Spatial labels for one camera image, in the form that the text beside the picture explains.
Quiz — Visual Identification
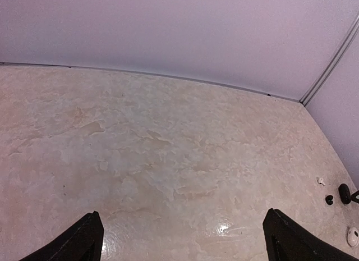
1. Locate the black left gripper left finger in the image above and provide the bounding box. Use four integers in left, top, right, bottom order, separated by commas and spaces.
22, 211, 104, 261

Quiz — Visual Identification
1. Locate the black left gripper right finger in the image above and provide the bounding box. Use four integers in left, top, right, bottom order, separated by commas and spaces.
263, 208, 356, 260

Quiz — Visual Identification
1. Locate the black oval charging case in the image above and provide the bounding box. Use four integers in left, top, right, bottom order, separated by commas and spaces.
338, 184, 351, 205

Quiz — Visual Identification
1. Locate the right aluminium frame post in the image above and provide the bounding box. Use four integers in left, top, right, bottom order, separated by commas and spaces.
298, 11, 359, 107

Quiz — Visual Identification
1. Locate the black wireless earbud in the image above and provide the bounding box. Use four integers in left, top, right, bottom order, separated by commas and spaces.
325, 195, 333, 205

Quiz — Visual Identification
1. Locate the white earbud charging case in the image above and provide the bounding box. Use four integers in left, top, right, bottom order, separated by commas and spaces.
347, 227, 359, 248

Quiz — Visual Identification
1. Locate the white stem earbud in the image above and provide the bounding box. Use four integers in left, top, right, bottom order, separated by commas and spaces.
316, 177, 325, 186

